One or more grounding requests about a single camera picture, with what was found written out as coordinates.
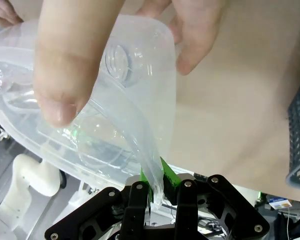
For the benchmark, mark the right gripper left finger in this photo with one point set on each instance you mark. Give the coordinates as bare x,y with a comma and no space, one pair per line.
110,215

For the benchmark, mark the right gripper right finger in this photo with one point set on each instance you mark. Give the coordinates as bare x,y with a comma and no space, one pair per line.
215,207

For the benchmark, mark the large clear plastic bin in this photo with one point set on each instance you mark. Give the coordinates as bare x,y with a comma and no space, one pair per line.
150,105

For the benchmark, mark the clear plastic bottle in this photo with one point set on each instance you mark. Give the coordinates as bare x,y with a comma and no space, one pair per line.
117,62

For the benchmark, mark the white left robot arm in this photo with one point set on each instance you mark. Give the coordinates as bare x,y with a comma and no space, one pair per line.
32,175

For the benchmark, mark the person's left hand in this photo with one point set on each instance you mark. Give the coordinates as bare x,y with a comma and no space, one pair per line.
65,62

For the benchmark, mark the person's right hand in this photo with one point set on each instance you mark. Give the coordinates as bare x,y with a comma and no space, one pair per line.
5,10

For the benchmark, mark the small printed label box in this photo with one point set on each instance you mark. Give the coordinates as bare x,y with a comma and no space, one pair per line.
280,203

